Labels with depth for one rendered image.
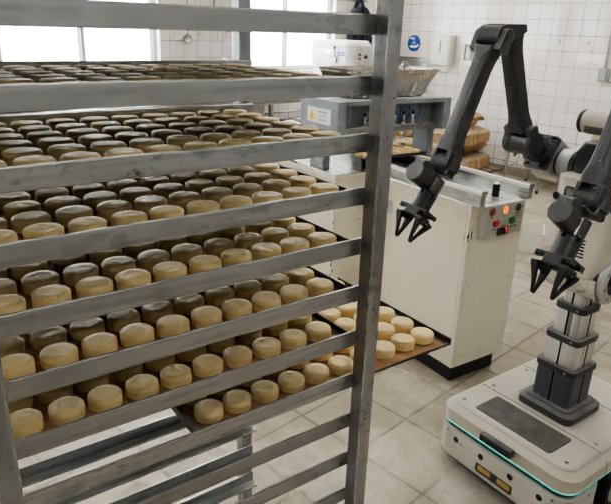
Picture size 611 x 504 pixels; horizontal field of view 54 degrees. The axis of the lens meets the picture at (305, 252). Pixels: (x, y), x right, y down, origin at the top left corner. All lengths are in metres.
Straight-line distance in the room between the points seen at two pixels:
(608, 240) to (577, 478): 0.73
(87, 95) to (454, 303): 2.14
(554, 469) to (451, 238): 1.02
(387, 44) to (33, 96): 0.51
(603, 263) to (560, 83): 5.02
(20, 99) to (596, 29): 6.39
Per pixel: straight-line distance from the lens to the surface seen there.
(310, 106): 3.04
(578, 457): 2.17
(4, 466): 0.89
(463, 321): 2.74
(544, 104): 7.05
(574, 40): 6.93
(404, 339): 1.31
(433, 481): 2.33
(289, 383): 1.13
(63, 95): 0.77
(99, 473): 0.98
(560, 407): 2.31
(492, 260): 2.73
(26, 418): 0.96
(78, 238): 0.81
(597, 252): 2.05
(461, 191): 2.57
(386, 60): 0.97
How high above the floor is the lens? 1.49
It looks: 20 degrees down
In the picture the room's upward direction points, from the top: 2 degrees clockwise
